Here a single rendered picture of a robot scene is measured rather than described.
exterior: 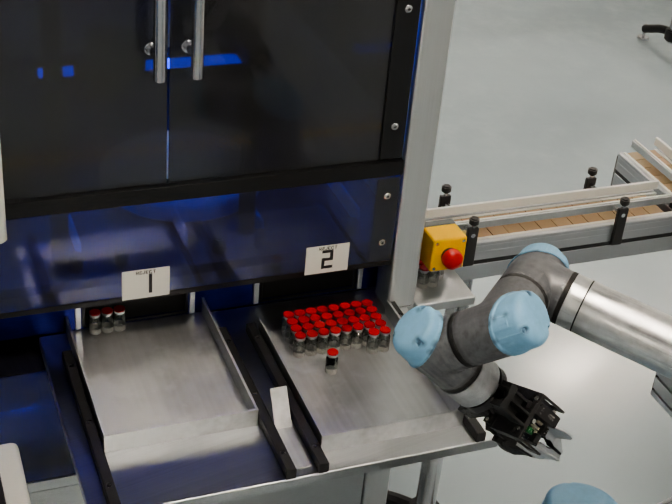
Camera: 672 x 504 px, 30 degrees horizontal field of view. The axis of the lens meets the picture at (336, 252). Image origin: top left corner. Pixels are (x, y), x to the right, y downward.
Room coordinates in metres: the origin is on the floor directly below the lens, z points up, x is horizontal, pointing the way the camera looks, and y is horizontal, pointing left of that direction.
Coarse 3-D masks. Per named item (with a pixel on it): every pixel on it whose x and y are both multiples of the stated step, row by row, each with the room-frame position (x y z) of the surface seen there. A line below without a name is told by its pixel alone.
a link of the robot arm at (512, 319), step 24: (504, 288) 1.34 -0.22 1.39; (528, 288) 1.35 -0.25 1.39; (456, 312) 1.33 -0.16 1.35; (480, 312) 1.30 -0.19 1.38; (504, 312) 1.28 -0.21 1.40; (528, 312) 1.28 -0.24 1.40; (456, 336) 1.29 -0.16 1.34; (480, 336) 1.28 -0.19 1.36; (504, 336) 1.26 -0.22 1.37; (528, 336) 1.26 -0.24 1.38; (480, 360) 1.28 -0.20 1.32
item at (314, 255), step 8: (312, 248) 1.94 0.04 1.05; (320, 248) 1.94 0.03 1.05; (328, 248) 1.95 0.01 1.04; (336, 248) 1.96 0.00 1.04; (344, 248) 1.96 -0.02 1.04; (312, 256) 1.94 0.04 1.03; (320, 256) 1.94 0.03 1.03; (328, 256) 1.95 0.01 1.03; (336, 256) 1.96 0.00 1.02; (344, 256) 1.96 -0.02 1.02; (312, 264) 1.94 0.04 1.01; (320, 264) 1.94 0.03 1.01; (328, 264) 1.95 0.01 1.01; (336, 264) 1.96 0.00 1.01; (344, 264) 1.96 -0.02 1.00; (312, 272) 1.94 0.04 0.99; (320, 272) 1.95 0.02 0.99
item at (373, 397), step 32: (288, 352) 1.84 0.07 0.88; (352, 352) 1.86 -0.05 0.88; (384, 352) 1.87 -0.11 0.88; (288, 384) 1.73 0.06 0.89; (320, 384) 1.75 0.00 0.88; (352, 384) 1.76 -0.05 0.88; (384, 384) 1.77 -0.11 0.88; (416, 384) 1.78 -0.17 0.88; (320, 416) 1.67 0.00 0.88; (352, 416) 1.67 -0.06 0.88; (384, 416) 1.68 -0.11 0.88; (416, 416) 1.69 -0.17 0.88; (448, 416) 1.67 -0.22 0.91
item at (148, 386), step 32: (160, 320) 1.90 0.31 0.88; (192, 320) 1.91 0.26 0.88; (96, 352) 1.78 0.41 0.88; (128, 352) 1.79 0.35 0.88; (160, 352) 1.80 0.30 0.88; (192, 352) 1.81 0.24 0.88; (224, 352) 1.80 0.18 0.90; (96, 384) 1.69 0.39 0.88; (128, 384) 1.70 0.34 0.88; (160, 384) 1.71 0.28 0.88; (192, 384) 1.72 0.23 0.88; (224, 384) 1.73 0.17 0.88; (96, 416) 1.58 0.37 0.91; (128, 416) 1.62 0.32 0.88; (160, 416) 1.63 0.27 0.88; (192, 416) 1.63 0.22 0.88; (224, 416) 1.61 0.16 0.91; (256, 416) 1.63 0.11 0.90; (128, 448) 1.54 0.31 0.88
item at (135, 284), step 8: (128, 272) 1.80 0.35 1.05; (136, 272) 1.81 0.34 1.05; (144, 272) 1.81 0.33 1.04; (152, 272) 1.82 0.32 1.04; (160, 272) 1.82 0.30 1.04; (168, 272) 1.83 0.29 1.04; (128, 280) 1.80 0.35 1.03; (136, 280) 1.81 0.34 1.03; (144, 280) 1.81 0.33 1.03; (152, 280) 1.82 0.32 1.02; (160, 280) 1.82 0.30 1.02; (168, 280) 1.83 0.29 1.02; (128, 288) 1.80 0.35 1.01; (136, 288) 1.81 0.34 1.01; (144, 288) 1.81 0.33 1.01; (152, 288) 1.82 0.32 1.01; (160, 288) 1.82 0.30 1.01; (168, 288) 1.83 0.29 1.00; (128, 296) 1.80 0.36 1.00; (136, 296) 1.81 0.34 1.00; (144, 296) 1.81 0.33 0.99; (152, 296) 1.82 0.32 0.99
